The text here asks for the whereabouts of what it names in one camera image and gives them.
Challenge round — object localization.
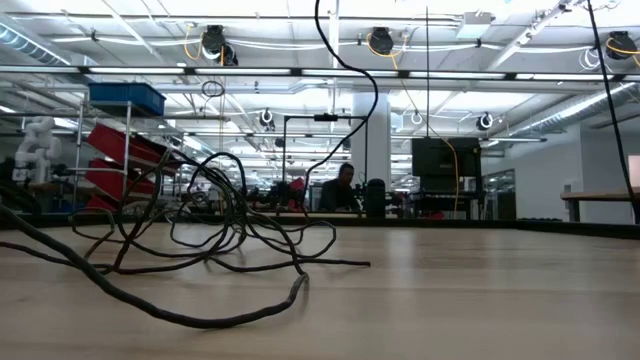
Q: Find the white building column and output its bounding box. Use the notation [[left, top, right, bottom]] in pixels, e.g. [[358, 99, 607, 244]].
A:
[[351, 92, 393, 209]]

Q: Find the blue plastic bin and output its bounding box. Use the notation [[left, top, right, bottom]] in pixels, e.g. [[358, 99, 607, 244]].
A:
[[88, 82, 167, 117]]

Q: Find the thin black vertical pole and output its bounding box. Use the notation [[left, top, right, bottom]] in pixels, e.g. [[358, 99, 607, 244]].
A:
[[425, 5, 431, 139]]

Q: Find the black hanging cable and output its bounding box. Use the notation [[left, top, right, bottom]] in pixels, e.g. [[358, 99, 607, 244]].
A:
[[585, 0, 640, 224]]

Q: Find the black monitor on cart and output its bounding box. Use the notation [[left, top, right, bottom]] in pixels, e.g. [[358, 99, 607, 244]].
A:
[[411, 137, 484, 220]]

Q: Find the black cylindrical stand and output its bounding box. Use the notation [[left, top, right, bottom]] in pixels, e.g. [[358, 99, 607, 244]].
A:
[[366, 178, 387, 219]]

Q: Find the yellow hanging cable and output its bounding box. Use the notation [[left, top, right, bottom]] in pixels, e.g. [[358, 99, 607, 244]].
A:
[[366, 32, 460, 215]]

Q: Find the black aluminium table frame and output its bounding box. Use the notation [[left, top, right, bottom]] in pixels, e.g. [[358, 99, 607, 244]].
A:
[[0, 210, 640, 240]]

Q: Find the distant black gantry frame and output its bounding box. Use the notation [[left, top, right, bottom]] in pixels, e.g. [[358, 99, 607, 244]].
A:
[[282, 114, 370, 216]]

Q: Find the white ceiling box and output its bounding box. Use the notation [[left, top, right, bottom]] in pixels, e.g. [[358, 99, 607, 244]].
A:
[[455, 10, 494, 40]]

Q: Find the black ceiling cord reel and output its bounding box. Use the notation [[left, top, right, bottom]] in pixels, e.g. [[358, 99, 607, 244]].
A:
[[367, 27, 396, 56], [201, 24, 240, 67], [605, 30, 639, 60]]

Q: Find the wooden workbench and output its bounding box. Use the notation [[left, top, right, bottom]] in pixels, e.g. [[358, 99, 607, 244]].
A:
[[559, 187, 640, 224]]

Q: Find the thin dark cord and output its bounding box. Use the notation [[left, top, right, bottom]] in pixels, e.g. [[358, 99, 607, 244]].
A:
[[0, 0, 372, 330]]

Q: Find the red plastic bin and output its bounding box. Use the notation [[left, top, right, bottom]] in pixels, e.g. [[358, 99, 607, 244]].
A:
[[84, 123, 184, 176], [85, 158, 160, 201], [87, 194, 121, 214]]

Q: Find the metal shelf rack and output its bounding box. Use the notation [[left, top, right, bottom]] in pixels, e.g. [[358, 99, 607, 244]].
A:
[[72, 99, 187, 217]]

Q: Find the person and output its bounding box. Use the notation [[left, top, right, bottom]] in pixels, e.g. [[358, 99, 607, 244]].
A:
[[318, 162, 362, 213]]

